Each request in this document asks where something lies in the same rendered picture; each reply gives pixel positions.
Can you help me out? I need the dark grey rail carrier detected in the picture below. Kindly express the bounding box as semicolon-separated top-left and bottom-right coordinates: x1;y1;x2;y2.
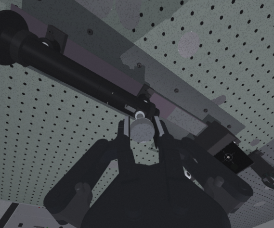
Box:
198;120;242;158

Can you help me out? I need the black pinhole target plate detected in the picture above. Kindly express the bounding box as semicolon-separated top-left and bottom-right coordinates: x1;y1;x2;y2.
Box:
213;142;255;175

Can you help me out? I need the light grey control box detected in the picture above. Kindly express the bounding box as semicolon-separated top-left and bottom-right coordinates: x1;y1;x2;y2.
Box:
0;197;61;228

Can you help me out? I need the black tube mount block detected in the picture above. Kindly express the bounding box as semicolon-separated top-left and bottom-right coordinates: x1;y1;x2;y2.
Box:
44;25;69;53

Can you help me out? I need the black iris ring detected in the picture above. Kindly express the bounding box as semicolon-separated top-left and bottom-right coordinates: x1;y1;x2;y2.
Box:
0;9;31;65

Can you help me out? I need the grey rail base plate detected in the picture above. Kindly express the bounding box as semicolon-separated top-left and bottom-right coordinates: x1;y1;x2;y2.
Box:
20;0;246;135

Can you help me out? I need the silver knurled thumbscrew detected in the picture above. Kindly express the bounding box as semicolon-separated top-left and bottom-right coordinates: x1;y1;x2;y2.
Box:
130;111;156;143

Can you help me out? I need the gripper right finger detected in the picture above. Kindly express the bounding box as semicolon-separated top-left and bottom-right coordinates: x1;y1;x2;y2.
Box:
153;116;254;214

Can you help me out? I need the purple grey optical rail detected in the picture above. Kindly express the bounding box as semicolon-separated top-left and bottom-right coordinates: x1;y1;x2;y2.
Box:
10;1;210;125

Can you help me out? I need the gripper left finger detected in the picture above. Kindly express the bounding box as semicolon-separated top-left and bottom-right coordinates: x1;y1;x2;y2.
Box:
43;116;137;224

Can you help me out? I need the black lens carrier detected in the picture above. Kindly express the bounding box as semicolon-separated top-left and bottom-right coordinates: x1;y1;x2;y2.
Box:
136;93;160;119

